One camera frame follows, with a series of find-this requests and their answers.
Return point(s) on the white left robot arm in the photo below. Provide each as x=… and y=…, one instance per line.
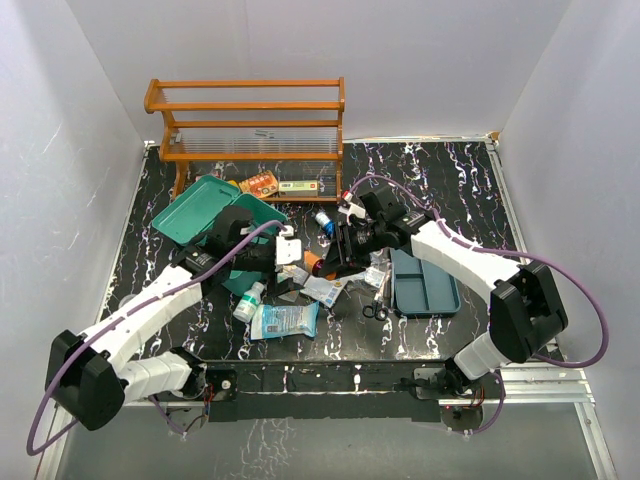
x=92, y=375

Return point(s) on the blue white wrapped roll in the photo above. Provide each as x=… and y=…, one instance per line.
x=326, y=224

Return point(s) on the orange medicine box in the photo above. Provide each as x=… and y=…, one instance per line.
x=261, y=185

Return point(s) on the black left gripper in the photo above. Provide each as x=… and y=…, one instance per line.
x=282, y=286

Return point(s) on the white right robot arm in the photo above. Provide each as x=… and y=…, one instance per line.
x=524, y=305

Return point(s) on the clear plastic bag packet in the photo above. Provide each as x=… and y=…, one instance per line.
x=375, y=276

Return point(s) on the green plastic medicine box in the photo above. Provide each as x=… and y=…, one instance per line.
x=195, y=210

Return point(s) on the blue grey divided tray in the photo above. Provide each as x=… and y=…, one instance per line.
x=421, y=289

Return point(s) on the white blue-label packet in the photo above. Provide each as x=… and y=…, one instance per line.
x=323, y=290

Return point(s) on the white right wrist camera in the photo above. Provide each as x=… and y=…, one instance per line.
x=348, y=207

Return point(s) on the white bottle green label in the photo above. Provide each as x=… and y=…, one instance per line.
x=249, y=302

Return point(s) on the blue white cotton bag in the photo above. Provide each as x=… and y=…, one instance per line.
x=271, y=322

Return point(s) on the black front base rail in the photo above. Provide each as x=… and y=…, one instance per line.
x=338, y=389

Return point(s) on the gauze pack orange green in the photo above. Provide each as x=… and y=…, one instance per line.
x=289, y=282

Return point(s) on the brown bottle orange cap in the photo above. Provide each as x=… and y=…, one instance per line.
x=312, y=263

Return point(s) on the pale green long box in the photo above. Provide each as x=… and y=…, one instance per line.
x=298, y=189

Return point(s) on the black scissors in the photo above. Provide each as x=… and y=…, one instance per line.
x=376, y=309

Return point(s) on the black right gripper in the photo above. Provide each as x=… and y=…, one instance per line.
x=343, y=259

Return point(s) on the orange wooden shelf rack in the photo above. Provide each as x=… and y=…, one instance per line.
x=293, y=128

